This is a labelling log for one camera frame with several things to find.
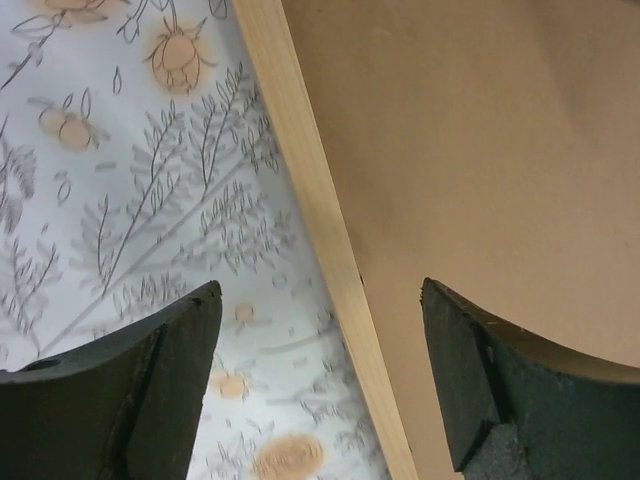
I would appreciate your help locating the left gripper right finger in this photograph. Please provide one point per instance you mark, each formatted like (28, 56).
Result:
(516, 405)

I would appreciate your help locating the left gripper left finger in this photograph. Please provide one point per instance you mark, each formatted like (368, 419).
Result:
(124, 406)

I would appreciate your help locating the wooden picture frame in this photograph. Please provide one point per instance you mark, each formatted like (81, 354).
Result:
(491, 145)

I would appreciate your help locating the floral patterned table mat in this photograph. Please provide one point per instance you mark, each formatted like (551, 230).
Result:
(138, 162)

